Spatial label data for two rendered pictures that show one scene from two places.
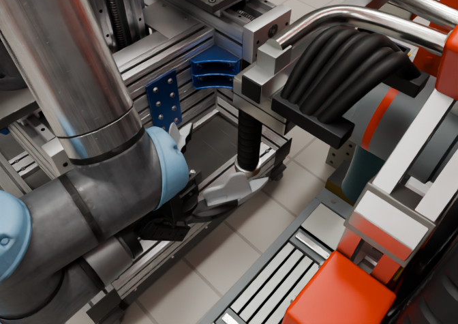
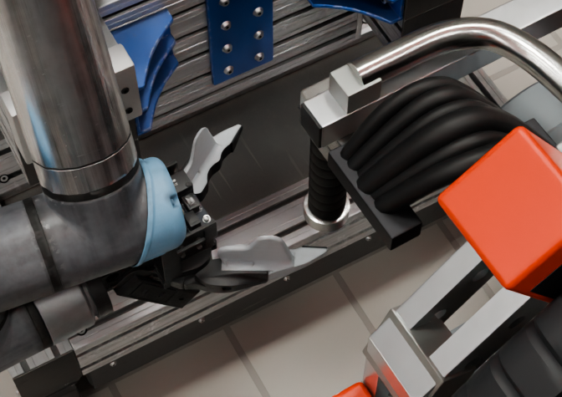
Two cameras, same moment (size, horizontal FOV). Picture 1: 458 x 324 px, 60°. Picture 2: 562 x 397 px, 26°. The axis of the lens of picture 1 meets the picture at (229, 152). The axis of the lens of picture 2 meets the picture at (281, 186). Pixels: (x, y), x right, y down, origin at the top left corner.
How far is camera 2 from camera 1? 54 cm
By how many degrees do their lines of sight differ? 12
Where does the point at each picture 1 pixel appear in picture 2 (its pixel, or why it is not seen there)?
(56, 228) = (11, 266)
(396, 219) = (408, 362)
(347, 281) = not seen: outside the picture
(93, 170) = (65, 208)
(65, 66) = (56, 99)
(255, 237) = not seen: hidden behind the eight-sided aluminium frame
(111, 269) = (64, 325)
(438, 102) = not seen: hidden behind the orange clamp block
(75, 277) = (18, 323)
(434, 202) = (450, 355)
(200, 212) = (206, 277)
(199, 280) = (247, 381)
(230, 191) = (259, 257)
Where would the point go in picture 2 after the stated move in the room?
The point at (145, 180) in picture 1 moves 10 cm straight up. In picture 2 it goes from (125, 232) to (108, 159)
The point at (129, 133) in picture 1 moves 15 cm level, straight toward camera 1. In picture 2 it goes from (114, 175) to (114, 369)
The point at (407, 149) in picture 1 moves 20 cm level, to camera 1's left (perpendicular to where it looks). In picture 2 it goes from (441, 282) to (168, 211)
